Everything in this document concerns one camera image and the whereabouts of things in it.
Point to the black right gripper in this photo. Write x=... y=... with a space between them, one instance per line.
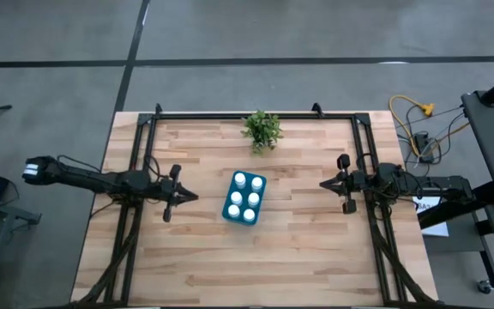
x=358 y=182

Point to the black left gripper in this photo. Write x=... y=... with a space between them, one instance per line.
x=163 y=191

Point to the blue plastic basket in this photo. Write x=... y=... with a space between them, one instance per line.
x=246 y=190

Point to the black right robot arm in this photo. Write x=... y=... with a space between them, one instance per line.
x=440 y=184

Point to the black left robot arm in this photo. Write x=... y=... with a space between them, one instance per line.
x=92 y=180

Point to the small green potted plant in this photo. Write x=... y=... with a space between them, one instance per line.
x=262 y=129

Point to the white paper sheet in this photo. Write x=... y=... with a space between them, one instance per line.
x=429 y=205

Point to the black power strip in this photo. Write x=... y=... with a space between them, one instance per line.
x=423 y=143

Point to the black cart beam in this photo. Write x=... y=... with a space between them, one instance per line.
x=453 y=211

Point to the grey metal stand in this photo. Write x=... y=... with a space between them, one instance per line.
x=11 y=212

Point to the black caster wheel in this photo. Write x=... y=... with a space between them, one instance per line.
x=485 y=286

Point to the black aluminium table frame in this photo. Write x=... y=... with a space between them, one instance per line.
x=212 y=116

